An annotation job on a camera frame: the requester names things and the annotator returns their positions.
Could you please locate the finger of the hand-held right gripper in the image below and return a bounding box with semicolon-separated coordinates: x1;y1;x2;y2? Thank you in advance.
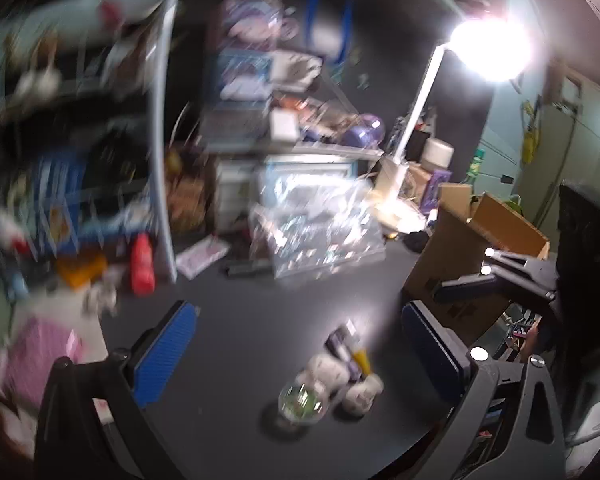
484;247;558;301
440;274;512;306

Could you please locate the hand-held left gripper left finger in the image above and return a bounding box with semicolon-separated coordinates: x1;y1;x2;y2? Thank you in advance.
34;301;201;480

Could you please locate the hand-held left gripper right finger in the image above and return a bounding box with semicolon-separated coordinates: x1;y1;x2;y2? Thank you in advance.
402;300;567;480

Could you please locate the brown cardboard box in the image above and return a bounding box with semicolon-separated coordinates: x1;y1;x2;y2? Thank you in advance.
402;182;551;356

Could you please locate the clear green plastic container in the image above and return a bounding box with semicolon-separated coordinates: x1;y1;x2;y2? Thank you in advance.
278;379;331;423

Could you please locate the yellow tube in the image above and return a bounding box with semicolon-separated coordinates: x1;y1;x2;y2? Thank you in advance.
350;347;376;378

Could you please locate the white round toy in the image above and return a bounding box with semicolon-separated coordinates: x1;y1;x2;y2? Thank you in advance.
307;352;353;391
342;374;385;413

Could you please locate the dark tube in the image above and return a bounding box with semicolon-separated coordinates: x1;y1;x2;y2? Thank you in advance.
325;325;361;361

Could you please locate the red bottle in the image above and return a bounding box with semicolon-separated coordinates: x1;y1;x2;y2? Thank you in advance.
130;234;157;296

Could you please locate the pink booklet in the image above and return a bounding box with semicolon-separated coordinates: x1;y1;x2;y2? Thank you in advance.
175;237;229;278

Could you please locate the green glass bottle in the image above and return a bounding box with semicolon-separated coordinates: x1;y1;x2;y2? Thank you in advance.
467;147;488;183

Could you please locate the black remote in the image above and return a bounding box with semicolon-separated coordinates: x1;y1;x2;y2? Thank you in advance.
225;260;271;277

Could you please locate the orange packet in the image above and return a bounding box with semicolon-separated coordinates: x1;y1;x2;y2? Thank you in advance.
55;255;108;288

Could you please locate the pink packet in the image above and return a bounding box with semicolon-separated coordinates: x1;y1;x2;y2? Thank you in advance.
0;322;86;406

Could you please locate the beige wardrobe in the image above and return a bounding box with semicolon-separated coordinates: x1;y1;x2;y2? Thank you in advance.
525;75;600;221

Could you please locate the yellow bag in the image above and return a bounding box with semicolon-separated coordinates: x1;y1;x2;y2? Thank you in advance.
521;102;538;163

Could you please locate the white humidifier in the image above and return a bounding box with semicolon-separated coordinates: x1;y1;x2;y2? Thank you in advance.
422;137;453;168

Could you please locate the clear plastic gift bag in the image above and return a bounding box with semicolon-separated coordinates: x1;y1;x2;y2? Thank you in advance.
250;180;386;281

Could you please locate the white desk lamp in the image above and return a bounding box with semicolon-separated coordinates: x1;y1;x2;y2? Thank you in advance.
375;15;531;201

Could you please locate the blue carton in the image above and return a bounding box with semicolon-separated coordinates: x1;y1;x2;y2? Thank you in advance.
30;152;88;256

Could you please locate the clear purple ball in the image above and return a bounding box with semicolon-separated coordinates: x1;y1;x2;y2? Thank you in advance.
342;112;386;148

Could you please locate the white storage shelf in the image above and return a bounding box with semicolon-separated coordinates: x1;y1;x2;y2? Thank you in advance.
0;0;182;283

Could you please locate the light blue framed box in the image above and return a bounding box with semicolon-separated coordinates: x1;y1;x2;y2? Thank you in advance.
265;155;356;196

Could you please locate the white tray shelf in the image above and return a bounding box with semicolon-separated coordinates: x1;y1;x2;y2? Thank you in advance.
205;139;386;162

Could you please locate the small white box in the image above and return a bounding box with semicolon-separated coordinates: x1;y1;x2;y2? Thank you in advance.
270;110;301;142

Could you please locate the blue printed box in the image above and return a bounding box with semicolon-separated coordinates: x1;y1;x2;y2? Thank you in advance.
212;50;276;106

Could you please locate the purple printed box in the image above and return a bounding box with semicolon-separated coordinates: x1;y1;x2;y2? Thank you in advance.
215;0;301;51

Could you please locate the white bag with blue straps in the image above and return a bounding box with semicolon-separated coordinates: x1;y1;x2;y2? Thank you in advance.
305;0;356;68

